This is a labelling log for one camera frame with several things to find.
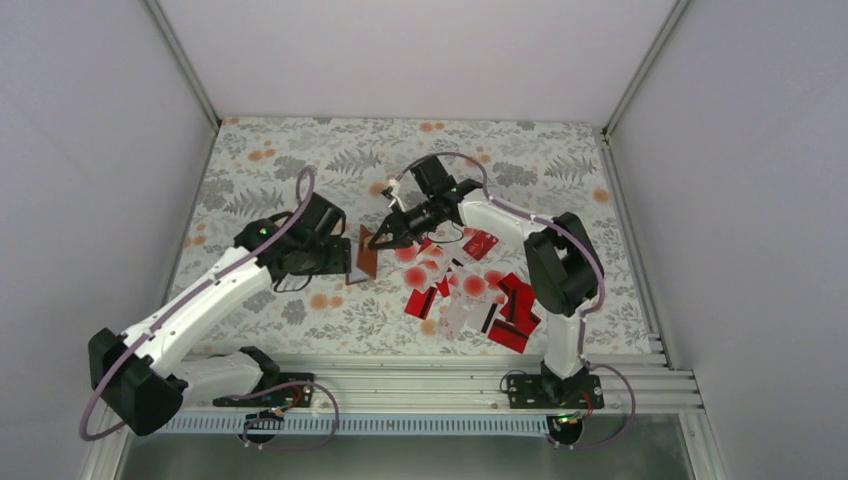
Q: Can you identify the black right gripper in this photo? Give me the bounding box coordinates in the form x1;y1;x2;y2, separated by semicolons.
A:
369;196;440;251

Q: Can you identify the brown leather card holder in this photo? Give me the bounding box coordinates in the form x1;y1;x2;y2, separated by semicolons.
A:
345;225;378;285

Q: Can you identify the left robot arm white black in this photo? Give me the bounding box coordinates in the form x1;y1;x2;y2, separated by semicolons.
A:
87;193;352;436

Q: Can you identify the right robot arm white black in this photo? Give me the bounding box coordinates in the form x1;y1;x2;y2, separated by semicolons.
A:
368;153;606;407

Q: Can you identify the white card red circle top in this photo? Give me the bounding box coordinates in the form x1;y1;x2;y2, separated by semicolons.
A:
394;245;420;263

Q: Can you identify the white card red circle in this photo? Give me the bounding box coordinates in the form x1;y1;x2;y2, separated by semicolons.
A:
394;245;420;263
403;260;440;292
458;271;488;300

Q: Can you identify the white card red circle middle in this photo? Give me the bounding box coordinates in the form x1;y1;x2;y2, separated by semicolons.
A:
403;260;440;292

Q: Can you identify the red card black stripe left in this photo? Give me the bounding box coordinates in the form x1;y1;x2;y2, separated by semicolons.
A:
404;286;440;320

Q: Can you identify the red card with gold logo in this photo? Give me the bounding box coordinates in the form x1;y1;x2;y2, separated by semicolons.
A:
462;228;499;261

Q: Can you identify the white card red circle centre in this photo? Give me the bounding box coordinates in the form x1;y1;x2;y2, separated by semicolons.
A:
458;271;488;300

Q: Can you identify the white card pale pattern bottom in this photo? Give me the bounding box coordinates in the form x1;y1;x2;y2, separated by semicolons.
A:
436;297;471;339

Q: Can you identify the white card black stripe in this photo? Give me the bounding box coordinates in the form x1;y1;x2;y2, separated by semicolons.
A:
465;302;500;334

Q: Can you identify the dark red card right upper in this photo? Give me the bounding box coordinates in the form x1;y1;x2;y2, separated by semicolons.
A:
497;273;535;324

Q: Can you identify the dark red card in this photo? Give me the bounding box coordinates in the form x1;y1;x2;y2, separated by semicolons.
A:
497;273;535;324
487;317;540;354

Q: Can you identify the dark red card bottom right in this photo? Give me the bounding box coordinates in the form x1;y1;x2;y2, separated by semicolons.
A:
487;317;540;354

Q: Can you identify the floral patterned table mat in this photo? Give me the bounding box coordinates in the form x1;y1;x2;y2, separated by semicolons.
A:
173;117;650;356

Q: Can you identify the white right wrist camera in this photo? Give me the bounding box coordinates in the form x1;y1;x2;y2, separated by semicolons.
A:
381;178;407;212

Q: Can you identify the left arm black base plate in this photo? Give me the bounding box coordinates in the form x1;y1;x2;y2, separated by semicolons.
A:
212;372;315;409

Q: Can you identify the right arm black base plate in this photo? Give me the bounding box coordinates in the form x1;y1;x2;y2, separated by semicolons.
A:
506;374;605;410

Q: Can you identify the slotted grey cable duct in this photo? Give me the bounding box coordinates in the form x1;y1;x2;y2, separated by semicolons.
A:
157;412;548;437

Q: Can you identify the aluminium rail frame front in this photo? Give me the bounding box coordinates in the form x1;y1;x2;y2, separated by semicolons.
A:
82;349;726;479

